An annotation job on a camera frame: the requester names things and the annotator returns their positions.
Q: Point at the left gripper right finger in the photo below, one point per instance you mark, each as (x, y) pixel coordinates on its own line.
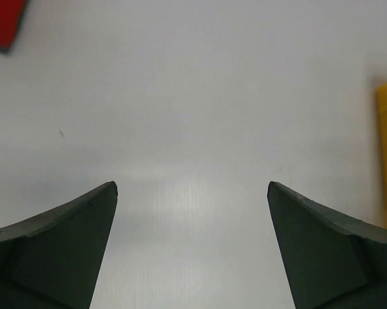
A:
(331, 260)

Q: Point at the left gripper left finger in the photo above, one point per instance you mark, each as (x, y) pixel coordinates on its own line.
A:
(53, 259)

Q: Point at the red t-shirt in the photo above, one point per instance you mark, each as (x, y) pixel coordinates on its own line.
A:
(11, 17)

